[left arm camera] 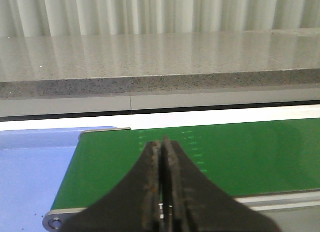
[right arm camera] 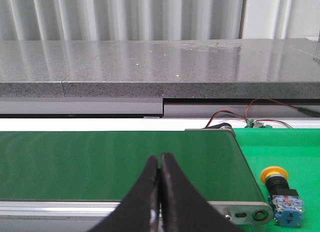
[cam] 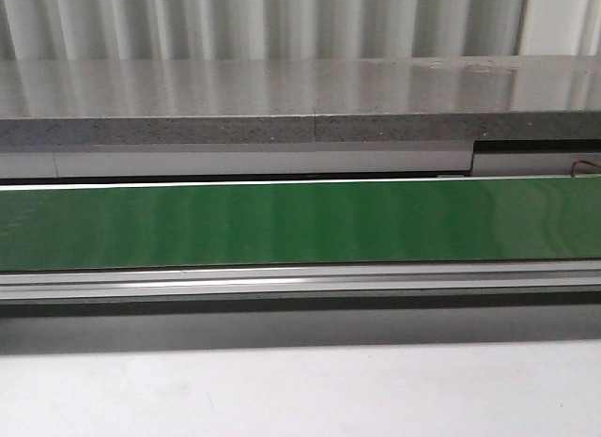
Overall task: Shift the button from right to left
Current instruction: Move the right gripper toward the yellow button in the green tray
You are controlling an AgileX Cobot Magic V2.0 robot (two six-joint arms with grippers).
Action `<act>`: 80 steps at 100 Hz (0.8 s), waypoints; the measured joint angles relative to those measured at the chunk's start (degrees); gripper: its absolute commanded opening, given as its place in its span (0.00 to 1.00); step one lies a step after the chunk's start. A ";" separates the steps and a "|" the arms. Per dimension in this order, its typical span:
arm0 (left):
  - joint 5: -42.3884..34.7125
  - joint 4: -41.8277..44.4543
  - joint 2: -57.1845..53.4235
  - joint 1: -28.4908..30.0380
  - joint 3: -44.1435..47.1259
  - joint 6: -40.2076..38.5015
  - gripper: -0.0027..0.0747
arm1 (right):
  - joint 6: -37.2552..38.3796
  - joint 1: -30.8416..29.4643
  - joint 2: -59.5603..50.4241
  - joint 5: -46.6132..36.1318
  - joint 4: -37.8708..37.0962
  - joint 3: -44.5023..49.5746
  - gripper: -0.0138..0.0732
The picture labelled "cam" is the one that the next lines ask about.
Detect aluminium conveyor frame rail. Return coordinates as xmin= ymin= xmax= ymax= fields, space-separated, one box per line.
xmin=1 ymin=259 xmax=600 ymax=304

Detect green conveyor belt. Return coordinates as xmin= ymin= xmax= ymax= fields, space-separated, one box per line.
xmin=1 ymin=177 xmax=600 ymax=272

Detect white pleated curtain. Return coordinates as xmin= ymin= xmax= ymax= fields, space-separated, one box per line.
xmin=1 ymin=0 xmax=600 ymax=60

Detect grey speckled stone counter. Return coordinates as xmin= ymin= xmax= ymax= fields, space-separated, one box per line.
xmin=1 ymin=55 xmax=600 ymax=147

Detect red wire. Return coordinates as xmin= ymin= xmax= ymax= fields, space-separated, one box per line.
xmin=569 ymin=160 xmax=601 ymax=179

